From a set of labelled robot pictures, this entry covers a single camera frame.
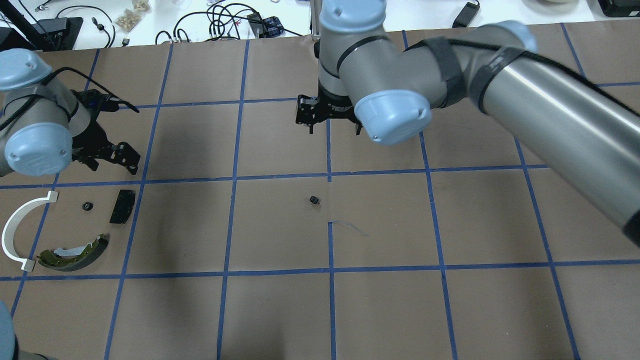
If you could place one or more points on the dark grey brake pad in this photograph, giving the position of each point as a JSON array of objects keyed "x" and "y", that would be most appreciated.
[{"x": 123, "y": 206}]

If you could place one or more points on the white curved plastic bracket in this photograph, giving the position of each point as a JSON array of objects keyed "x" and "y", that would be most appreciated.
[{"x": 12, "y": 224}]

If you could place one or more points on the black power adapter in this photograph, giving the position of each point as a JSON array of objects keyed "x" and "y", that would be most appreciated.
[{"x": 466, "y": 14}]

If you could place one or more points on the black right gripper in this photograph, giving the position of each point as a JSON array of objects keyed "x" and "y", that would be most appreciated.
[{"x": 334, "y": 106}]

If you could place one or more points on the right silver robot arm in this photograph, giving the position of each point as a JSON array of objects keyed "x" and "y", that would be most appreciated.
[{"x": 584, "y": 134}]

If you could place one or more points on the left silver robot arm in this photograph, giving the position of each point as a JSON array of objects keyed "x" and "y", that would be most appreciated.
[{"x": 46, "y": 125}]

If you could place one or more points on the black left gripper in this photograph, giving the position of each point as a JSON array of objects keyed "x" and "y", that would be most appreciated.
[{"x": 93, "y": 141}]

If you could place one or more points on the olive green brake shoe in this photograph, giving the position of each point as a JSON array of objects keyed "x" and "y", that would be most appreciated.
[{"x": 74, "y": 259}]

